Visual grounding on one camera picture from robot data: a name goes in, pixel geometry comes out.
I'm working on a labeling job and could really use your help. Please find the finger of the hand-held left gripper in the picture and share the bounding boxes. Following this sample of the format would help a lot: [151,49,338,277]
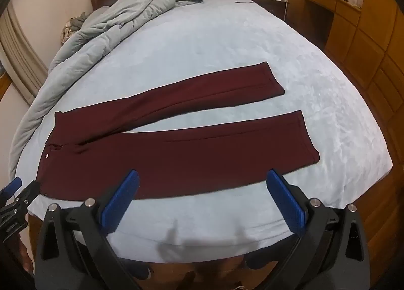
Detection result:
[0,177,23,203]
[12,180,41,212]

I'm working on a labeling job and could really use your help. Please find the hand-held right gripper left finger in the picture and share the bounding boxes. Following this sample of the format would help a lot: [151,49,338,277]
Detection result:
[34,169,152,290]

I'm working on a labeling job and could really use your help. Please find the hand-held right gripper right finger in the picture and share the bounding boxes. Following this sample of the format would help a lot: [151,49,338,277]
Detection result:
[266,168,370,290]

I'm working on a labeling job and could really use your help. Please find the maroon pants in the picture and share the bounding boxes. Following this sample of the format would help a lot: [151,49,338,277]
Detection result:
[36,61,321,200]

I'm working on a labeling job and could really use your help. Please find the beige curtain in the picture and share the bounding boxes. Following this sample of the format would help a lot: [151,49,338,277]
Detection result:
[0,3,49,98]

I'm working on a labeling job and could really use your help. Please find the floral patterned cloth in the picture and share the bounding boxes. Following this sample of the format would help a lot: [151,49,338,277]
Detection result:
[60,12,87,45]

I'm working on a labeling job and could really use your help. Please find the grey duvet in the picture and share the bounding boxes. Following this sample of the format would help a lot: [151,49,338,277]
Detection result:
[9,0,206,177]

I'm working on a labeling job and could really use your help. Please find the bed with light blue sheet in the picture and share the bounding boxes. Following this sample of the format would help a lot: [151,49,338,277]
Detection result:
[14,0,393,254]

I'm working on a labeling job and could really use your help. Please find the wooden wardrobe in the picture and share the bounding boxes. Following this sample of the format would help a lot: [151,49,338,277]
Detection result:
[325,0,404,152]

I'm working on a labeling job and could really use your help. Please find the wooden desk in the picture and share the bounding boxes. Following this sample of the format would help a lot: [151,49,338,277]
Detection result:
[286,0,363,54]

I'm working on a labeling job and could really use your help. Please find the dark wooden nightstand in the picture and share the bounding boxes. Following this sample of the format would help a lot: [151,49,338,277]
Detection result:
[243,0,289,21]

